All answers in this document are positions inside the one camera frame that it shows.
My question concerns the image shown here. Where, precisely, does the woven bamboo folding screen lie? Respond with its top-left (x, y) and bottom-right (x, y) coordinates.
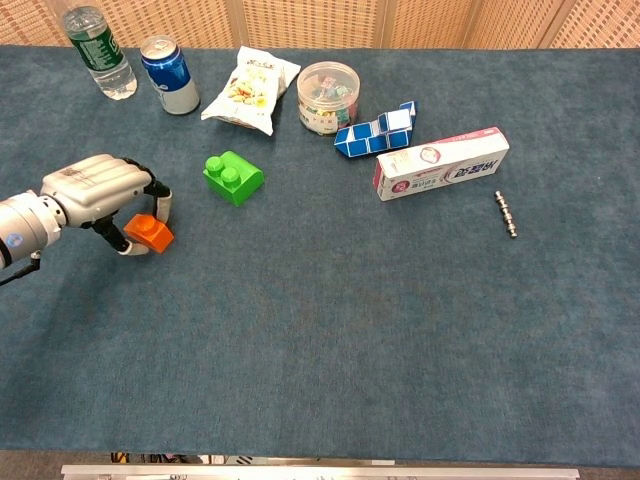
top-left (0, 0), bottom-right (640, 50)

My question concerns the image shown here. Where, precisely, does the silver aluminium rail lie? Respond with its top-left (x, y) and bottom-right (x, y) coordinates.
top-left (60, 463), bottom-right (581, 480)

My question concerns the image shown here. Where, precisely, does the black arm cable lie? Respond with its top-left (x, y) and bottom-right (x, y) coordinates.
top-left (0, 250), bottom-right (42, 288)

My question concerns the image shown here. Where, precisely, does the blue and white snake puzzle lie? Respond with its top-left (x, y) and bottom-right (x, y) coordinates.
top-left (333, 100), bottom-right (420, 160)

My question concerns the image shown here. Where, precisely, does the orange toy brick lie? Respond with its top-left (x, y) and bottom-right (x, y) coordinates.
top-left (122, 213), bottom-right (176, 255)

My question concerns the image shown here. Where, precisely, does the blue and silver drink can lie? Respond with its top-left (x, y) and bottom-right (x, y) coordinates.
top-left (139, 35), bottom-right (201, 116)

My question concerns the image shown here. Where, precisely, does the white and pink toothpaste box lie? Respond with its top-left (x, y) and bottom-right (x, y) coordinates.
top-left (372, 126), bottom-right (511, 203)

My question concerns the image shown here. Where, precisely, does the silver metal beaded rod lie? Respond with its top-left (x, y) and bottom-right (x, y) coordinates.
top-left (493, 189), bottom-right (520, 240)

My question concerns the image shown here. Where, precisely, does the blue-grey table cloth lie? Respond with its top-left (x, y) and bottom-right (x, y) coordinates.
top-left (0, 44), bottom-right (640, 469)

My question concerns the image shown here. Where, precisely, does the white snack bag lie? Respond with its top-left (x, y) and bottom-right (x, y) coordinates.
top-left (200, 45), bottom-right (302, 137)

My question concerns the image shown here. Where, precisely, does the green toy brick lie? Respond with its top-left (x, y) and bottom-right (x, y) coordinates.
top-left (202, 150), bottom-right (265, 208)

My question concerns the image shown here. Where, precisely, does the clear green-label water bottle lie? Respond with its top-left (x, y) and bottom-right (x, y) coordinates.
top-left (61, 5), bottom-right (139, 101)

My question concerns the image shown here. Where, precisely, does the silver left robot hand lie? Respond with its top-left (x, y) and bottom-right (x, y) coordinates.
top-left (40, 153), bottom-right (174, 258)

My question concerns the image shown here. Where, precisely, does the clear round plastic jar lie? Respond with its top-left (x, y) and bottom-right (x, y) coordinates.
top-left (296, 61), bottom-right (362, 136)

